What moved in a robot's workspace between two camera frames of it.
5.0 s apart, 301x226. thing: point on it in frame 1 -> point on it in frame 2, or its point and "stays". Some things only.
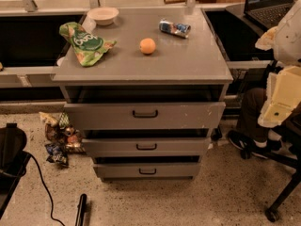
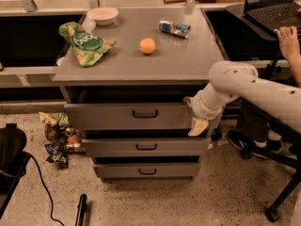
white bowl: (103, 15) stays
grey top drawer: (144, 116) stays
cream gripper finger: (267, 40) -> (189, 101)
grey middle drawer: (178, 147) stays
